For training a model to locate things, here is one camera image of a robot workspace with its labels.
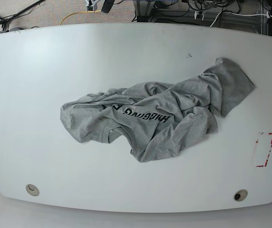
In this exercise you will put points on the grey printed T-shirt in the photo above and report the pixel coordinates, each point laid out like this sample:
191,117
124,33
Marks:
159,120

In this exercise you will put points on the black cylinder object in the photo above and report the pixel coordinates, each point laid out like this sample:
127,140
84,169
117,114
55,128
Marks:
107,6

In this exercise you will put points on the black tripod stand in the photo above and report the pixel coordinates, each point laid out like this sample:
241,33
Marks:
5,21

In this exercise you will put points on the table cable grommet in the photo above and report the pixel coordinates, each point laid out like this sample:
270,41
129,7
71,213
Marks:
32,190
240,195

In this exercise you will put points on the left table cable grommet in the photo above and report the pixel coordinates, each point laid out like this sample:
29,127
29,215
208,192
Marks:
32,190

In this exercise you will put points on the aluminium frame base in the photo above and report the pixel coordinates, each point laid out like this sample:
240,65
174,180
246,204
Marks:
144,10

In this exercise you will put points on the right table cable grommet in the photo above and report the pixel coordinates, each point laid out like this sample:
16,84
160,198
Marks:
240,195

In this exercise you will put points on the red tape rectangle marking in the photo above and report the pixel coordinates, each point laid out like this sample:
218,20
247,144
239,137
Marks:
262,151

